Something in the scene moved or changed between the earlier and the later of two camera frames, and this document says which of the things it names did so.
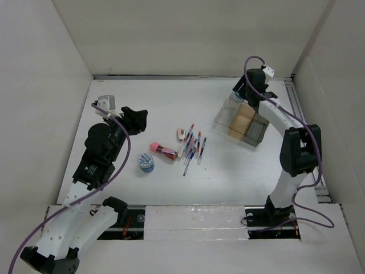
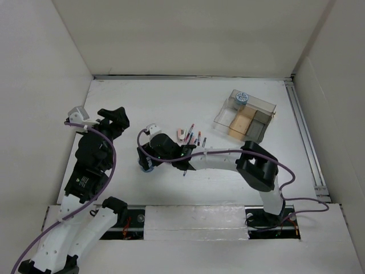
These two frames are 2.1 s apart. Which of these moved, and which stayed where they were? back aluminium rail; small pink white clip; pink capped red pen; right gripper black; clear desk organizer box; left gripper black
Moved: left gripper black; right gripper black
Stayed: small pink white clip; back aluminium rail; clear desk organizer box; pink capped red pen
